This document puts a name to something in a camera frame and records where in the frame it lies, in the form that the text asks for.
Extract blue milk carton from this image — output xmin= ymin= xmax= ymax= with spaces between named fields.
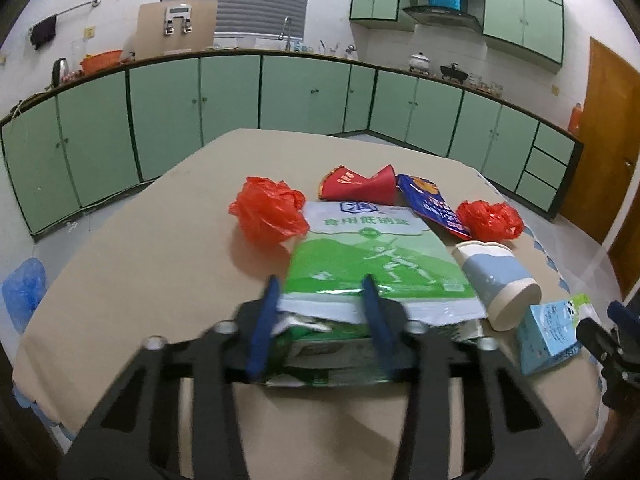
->
xmin=516 ymin=294 xmax=600 ymax=376

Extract red plastic bag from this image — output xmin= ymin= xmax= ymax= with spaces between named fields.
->
xmin=228 ymin=177 xmax=309 ymax=246
xmin=456 ymin=200 xmax=524 ymax=242

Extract green white salt bag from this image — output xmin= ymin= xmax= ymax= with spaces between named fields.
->
xmin=260 ymin=202 xmax=486 ymax=388

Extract blue biscuit snack bag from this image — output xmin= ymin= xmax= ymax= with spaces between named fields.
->
xmin=396 ymin=174 xmax=471 ymax=240

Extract green lower kitchen cabinets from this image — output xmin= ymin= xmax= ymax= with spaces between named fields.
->
xmin=1 ymin=52 xmax=584 ymax=236

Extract blue white paper cup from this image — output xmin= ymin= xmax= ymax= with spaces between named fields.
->
xmin=452 ymin=240 xmax=542 ymax=332

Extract wooden door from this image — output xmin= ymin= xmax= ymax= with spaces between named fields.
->
xmin=558 ymin=36 xmax=640 ymax=302

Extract blue plastic bag on floor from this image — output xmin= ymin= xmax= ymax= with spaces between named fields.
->
xmin=1 ymin=258 xmax=47 ymax=334

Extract orange bottle on counter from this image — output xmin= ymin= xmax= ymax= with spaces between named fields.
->
xmin=567 ymin=103 xmax=582 ymax=136

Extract red paper cup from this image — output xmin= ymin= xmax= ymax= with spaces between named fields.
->
xmin=318 ymin=165 xmax=397 ymax=206

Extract black wok pan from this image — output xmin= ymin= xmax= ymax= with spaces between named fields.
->
xmin=440 ymin=63 xmax=469 ymax=84

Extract white cooking pot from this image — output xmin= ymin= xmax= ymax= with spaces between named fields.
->
xmin=408 ymin=52 xmax=431 ymax=75

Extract range hood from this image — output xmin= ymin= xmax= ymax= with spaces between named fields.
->
xmin=402 ymin=6 xmax=482 ymax=32

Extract orange plastic basin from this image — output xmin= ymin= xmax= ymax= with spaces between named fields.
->
xmin=80 ymin=50 xmax=122 ymax=75

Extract steel electric kettle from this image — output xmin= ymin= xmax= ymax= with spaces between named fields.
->
xmin=51 ymin=58 xmax=70 ymax=88

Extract cardboard box with label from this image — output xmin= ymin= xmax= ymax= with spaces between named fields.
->
xmin=134 ymin=0 xmax=218 ymax=61

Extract sink faucet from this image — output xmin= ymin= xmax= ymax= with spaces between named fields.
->
xmin=279 ymin=15 xmax=292 ymax=52

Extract dark towel on rail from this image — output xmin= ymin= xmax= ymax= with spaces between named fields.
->
xmin=29 ymin=14 xmax=58 ymax=51

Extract metal towel rail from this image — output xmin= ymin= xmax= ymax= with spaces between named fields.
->
xmin=28 ymin=0 xmax=102 ymax=33

